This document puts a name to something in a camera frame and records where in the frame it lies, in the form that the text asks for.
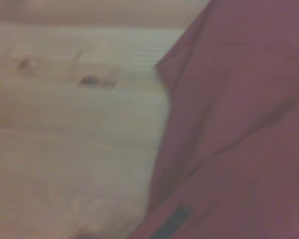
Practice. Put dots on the rust orange shorts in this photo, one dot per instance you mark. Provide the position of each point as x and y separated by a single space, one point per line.
239 124

